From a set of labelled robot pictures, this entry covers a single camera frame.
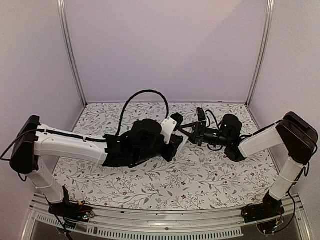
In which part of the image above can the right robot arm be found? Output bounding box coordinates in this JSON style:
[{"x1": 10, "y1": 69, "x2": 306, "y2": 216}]
[{"x1": 177, "y1": 108, "x2": 319, "y2": 218}]

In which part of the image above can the front aluminium rail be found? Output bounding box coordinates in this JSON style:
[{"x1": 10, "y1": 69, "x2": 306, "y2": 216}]
[{"x1": 22, "y1": 192, "x2": 308, "y2": 240}]

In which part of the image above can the floral patterned table mat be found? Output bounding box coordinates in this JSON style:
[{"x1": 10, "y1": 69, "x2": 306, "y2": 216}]
[{"x1": 53, "y1": 102, "x2": 278, "y2": 211}]

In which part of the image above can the left aluminium frame post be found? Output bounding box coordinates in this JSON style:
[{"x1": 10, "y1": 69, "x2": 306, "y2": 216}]
[{"x1": 56, "y1": 0, "x2": 88, "y2": 107}]

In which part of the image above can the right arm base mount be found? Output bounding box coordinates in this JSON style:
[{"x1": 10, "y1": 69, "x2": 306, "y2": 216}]
[{"x1": 241, "y1": 199, "x2": 285, "y2": 235}]

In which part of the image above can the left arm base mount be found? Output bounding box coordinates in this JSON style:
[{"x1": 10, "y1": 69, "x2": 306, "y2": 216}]
[{"x1": 48, "y1": 186, "x2": 95, "y2": 223}]

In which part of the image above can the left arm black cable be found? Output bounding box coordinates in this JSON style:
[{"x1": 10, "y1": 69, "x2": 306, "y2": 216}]
[{"x1": 116, "y1": 89, "x2": 170, "y2": 137}]

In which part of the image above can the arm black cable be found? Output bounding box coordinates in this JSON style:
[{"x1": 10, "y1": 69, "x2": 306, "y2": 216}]
[
  {"x1": 116, "y1": 89, "x2": 170, "y2": 137},
  {"x1": 204, "y1": 109, "x2": 248, "y2": 151}
]

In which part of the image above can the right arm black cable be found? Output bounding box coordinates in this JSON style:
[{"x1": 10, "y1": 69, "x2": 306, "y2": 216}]
[{"x1": 204, "y1": 109, "x2": 248, "y2": 151}]

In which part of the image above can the aluminium frame post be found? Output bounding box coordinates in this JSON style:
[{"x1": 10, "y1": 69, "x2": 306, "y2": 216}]
[
  {"x1": 245, "y1": 0, "x2": 275, "y2": 108},
  {"x1": 56, "y1": 0, "x2": 88, "y2": 107}
]

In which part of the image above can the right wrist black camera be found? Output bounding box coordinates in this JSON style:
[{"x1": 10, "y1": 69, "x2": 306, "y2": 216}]
[{"x1": 196, "y1": 107, "x2": 207, "y2": 123}]

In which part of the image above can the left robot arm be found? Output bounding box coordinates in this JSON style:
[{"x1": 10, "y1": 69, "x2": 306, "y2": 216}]
[{"x1": 0, "y1": 115, "x2": 186, "y2": 217}]

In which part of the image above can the right aluminium frame post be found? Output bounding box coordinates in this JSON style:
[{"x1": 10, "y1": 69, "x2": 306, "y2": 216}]
[{"x1": 245, "y1": 0, "x2": 275, "y2": 108}]

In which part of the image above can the white remote control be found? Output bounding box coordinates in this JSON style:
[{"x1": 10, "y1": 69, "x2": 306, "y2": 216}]
[{"x1": 176, "y1": 136, "x2": 189, "y2": 155}]

